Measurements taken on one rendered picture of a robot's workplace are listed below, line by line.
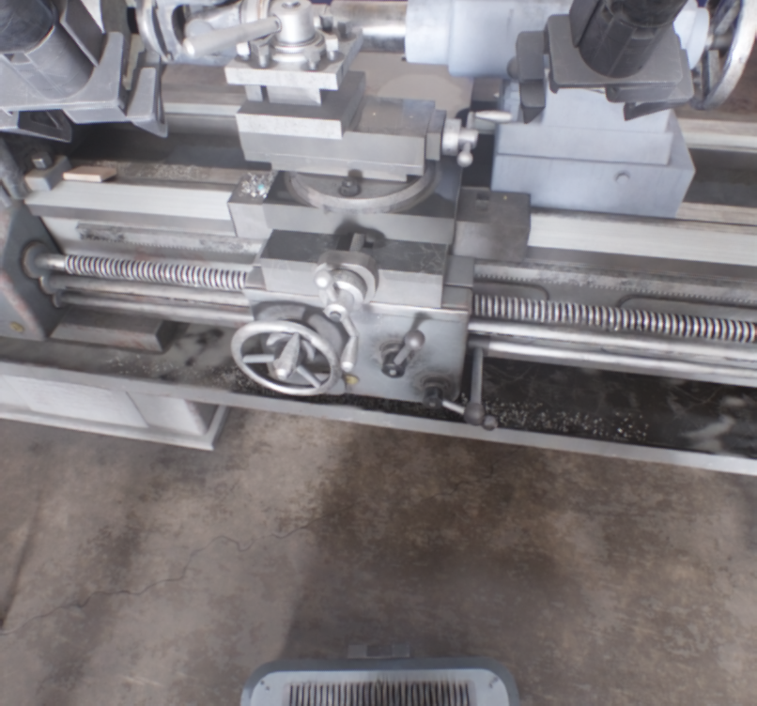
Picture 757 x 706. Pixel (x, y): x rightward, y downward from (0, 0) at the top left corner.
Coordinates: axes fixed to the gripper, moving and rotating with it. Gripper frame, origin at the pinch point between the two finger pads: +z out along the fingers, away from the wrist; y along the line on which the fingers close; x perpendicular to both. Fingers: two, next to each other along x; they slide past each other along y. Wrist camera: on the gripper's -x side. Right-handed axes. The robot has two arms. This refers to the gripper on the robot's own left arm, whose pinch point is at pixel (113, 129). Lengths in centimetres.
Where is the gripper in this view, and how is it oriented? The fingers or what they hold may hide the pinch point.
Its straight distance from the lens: 63.0
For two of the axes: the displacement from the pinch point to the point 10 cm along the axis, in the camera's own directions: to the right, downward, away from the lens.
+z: 0.3, 1.9, 9.8
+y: -10.0, 0.3, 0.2
